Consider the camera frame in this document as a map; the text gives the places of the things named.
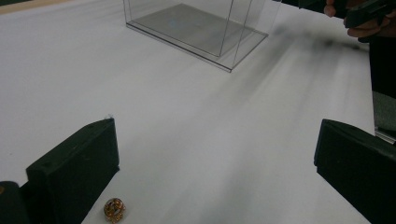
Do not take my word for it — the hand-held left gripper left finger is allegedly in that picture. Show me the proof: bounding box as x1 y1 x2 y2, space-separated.
20 117 120 224

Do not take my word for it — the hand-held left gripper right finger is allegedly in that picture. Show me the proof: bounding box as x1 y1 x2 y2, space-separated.
313 119 396 224

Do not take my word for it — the clear acrylic box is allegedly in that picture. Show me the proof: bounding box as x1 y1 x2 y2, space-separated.
122 0 283 74

